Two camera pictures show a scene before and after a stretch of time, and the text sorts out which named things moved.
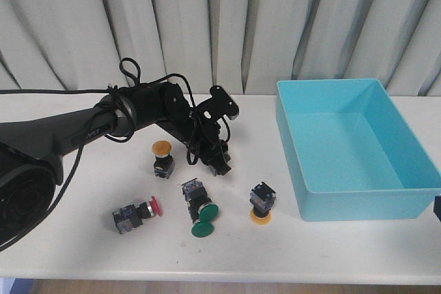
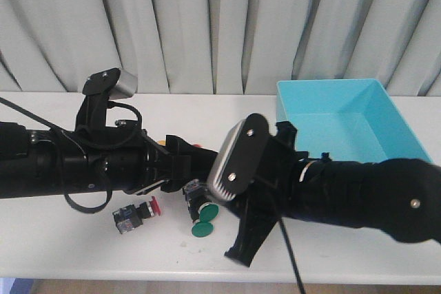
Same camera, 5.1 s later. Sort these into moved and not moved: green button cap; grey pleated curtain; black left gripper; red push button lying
Moved: black left gripper
Not moved: green button cap; grey pleated curtain; red push button lying
